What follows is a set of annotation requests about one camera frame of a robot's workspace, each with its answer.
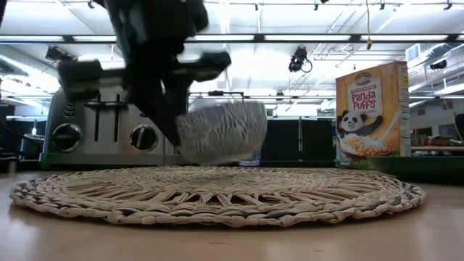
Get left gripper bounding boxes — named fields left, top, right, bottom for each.
left=57, top=31, right=233, bottom=147

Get Panda Puffs cereal box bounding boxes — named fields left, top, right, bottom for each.
left=335, top=60, right=413, bottom=170

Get black table frame rails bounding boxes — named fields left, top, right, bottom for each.
left=260, top=160, right=336, bottom=169

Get black partition panel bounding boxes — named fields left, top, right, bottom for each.
left=260, top=118, right=336, bottom=162

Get clear drinking glass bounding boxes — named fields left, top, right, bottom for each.
left=237, top=150, right=262, bottom=167

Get hanging yellow cord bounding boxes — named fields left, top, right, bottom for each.
left=365, top=0, right=373, bottom=51

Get blue white patterned bowl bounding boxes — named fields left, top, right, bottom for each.
left=175, top=100, right=268, bottom=166

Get round woven straw placemat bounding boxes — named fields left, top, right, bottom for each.
left=9, top=165, right=427, bottom=228

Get silver four-slot toaster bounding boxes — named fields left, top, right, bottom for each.
left=40, top=86, right=191, bottom=170

